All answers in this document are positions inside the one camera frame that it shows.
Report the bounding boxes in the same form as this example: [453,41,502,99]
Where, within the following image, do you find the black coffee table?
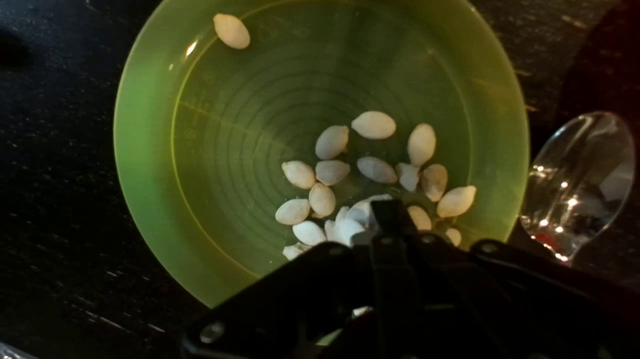
[0,0,640,359]

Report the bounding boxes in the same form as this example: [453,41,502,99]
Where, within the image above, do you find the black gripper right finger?
[389,198,424,268]

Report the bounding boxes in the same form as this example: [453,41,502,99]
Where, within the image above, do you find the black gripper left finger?
[368,198,398,268]

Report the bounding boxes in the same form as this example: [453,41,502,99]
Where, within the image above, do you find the single white seed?
[212,13,251,53]

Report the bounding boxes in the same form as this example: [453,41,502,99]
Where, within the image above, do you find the green plastic bowl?
[112,0,532,310]

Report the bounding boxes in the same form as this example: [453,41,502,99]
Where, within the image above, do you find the pile of white seeds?
[274,109,479,264]

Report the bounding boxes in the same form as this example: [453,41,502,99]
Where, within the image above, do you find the clear shiny spoon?
[517,111,638,268]

